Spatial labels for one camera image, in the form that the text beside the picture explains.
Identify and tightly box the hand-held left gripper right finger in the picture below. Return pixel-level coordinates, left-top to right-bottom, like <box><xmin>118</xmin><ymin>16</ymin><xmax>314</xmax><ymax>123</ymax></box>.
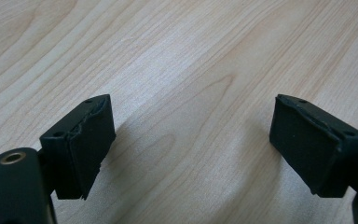
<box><xmin>268</xmin><ymin>93</ymin><xmax>358</xmax><ymax>199</ymax></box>

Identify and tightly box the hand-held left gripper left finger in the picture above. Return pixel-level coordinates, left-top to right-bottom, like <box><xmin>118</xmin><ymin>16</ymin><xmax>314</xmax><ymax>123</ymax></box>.
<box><xmin>39</xmin><ymin>93</ymin><xmax>117</xmax><ymax>201</ymax></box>

